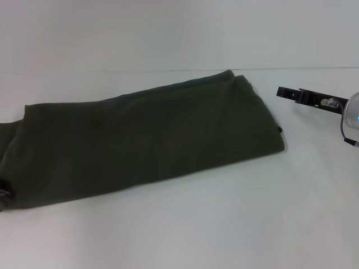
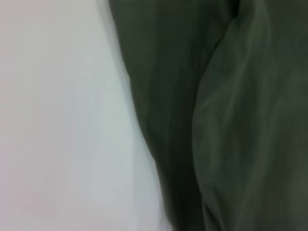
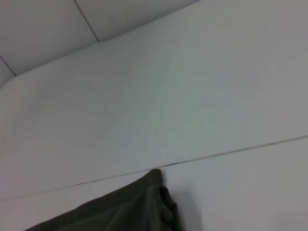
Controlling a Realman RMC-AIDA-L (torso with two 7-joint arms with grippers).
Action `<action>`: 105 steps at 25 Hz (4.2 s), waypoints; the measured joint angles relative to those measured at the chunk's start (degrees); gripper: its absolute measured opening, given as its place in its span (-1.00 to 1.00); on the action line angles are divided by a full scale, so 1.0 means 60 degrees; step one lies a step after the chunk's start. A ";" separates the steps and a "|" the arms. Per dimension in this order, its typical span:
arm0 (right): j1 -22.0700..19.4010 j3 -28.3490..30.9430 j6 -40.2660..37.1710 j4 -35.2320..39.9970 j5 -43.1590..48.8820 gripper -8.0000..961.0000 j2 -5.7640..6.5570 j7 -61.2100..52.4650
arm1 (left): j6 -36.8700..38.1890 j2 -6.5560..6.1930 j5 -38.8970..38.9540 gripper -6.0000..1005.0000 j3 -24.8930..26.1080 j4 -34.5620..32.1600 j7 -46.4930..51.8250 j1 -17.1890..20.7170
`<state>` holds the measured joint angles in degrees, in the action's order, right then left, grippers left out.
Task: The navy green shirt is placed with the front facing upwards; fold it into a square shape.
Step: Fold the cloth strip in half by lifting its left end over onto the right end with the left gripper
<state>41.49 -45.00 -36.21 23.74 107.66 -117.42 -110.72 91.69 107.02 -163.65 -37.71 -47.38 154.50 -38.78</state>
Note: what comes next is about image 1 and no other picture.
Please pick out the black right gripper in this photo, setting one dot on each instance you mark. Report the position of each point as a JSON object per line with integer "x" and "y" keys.
{"x": 325, "y": 101}

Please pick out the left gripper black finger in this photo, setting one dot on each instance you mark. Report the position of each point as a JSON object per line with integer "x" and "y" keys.
{"x": 5, "y": 190}

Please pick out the dark green FREE t-shirt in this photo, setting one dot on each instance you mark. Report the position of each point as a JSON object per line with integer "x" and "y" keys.
{"x": 140, "y": 145}

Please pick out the white and silver right arm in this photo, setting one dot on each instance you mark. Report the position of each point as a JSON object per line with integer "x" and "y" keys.
{"x": 352, "y": 117}

